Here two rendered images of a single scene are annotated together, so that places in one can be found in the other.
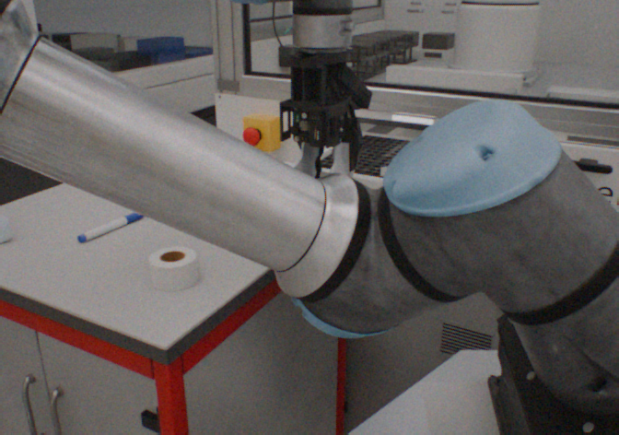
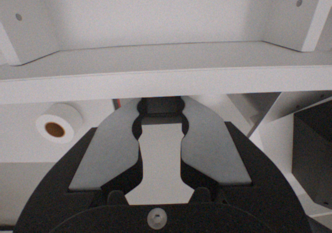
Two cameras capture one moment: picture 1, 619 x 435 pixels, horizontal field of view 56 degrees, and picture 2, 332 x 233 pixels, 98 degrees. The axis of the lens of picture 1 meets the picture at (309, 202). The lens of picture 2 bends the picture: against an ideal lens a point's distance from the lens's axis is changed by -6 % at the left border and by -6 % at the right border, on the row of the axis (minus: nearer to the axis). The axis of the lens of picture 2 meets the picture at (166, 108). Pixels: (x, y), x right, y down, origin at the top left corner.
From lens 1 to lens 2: 85 cm
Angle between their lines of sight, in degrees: 97
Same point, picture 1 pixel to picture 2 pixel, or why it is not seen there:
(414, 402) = (256, 138)
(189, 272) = (77, 126)
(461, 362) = (281, 103)
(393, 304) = not seen: outside the picture
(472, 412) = (282, 133)
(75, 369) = not seen: hidden behind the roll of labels
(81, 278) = (25, 142)
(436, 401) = (266, 135)
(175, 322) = not seen: hidden behind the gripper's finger
